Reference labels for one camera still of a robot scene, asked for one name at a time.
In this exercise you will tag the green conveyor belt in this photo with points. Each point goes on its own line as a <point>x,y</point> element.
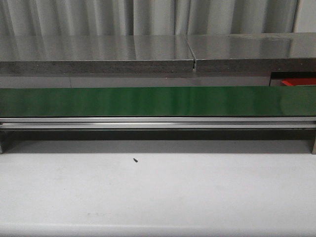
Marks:
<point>159,101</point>

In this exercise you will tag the grey left table slab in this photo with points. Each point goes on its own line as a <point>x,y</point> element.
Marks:
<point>48,55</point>

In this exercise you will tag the grey table slab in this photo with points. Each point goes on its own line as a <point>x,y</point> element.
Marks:
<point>48,55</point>
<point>258,53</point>

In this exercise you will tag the grey right table slab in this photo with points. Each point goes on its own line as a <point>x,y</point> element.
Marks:
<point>258,53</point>

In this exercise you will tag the red plastic tray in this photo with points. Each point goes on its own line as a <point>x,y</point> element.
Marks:
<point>299,81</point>

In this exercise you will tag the right conveyor support leg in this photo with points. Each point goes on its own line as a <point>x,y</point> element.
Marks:
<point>313,147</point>

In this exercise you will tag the grey pleated curtain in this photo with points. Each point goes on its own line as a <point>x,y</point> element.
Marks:
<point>145,17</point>

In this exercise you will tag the aluminium conveyor frame rail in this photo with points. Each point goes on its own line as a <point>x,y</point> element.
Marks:
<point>158,123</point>

